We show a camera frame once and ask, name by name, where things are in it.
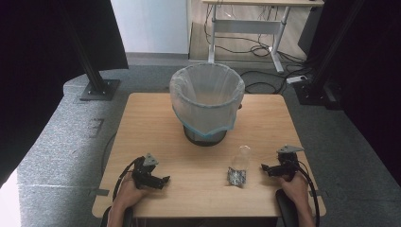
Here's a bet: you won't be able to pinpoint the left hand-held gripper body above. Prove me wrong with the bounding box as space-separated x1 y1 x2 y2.
131 152 160 190

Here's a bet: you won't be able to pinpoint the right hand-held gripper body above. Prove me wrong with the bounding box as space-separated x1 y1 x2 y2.
276 144 305 178

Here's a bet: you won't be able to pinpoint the clear plastic bottle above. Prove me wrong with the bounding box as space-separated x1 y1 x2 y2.
226 144 253 188

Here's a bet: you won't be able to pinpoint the bin with plastic liner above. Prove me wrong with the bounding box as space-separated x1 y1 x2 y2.
168 61 246 139

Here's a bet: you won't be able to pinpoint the person's left hand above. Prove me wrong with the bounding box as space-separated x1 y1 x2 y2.
113 171 151 210

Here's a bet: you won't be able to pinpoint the person's right hand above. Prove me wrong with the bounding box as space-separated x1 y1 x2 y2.
279 171 310 206

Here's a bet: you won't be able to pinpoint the black armrest pad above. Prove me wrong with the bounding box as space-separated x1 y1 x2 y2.
274 188 300 227
99 205 134 227

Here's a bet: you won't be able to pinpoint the black metal stand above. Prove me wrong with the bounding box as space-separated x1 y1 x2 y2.
64 18 122 102
292 0 368 111

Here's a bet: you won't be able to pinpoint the white power strip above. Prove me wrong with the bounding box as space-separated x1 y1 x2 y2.
286 75 308 85

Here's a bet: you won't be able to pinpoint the dark curtain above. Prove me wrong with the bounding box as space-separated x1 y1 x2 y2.
297 0 401 187
0 0 130 187

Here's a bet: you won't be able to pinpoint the thin black floor cable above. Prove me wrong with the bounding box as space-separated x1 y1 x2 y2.
100 131 118 175

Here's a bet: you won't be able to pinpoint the black floor cable loop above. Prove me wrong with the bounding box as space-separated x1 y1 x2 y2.
239 69 288 96

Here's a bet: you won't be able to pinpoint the black cables under desk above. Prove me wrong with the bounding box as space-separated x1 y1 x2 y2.
203 3 307 64

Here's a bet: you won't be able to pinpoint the white metal desk frame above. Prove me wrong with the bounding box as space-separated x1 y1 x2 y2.
201 0 325 75

